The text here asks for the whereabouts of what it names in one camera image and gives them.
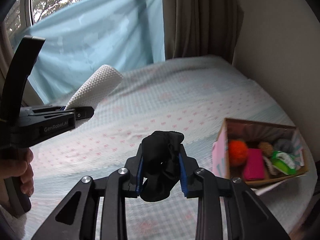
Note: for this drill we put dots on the brown curtain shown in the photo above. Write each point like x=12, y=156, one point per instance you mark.
x=201, y=27

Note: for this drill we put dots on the orange pompom toy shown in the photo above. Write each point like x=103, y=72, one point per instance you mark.
x=237, y=152

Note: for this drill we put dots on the brown plush bear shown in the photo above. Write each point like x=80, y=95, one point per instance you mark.
x=266, y=148

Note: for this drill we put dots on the open cardboard box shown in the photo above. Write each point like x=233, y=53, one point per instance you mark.
x=252, y=133

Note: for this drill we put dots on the light blue hanging cloth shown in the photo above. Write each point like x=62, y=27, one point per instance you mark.
x=63, y=66

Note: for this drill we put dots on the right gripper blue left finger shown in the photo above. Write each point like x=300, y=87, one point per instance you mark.
x=133, y=185

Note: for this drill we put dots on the white textured cloth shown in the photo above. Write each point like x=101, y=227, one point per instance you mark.
x=100, y=84

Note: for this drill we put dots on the person's left hand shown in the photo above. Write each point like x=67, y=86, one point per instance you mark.
x=20, y=168

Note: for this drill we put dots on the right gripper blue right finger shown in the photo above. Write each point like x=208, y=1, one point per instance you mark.
x=190, y=185

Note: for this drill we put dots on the green snack packet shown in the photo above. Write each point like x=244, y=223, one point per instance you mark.
x=284, y=163

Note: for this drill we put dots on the grey sock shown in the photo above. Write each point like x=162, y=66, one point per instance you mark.
x=284, y=145

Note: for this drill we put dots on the pink cloth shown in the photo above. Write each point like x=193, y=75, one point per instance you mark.
x=254, y=168

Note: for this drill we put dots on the black sock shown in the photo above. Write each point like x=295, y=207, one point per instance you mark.
x=161, y=165

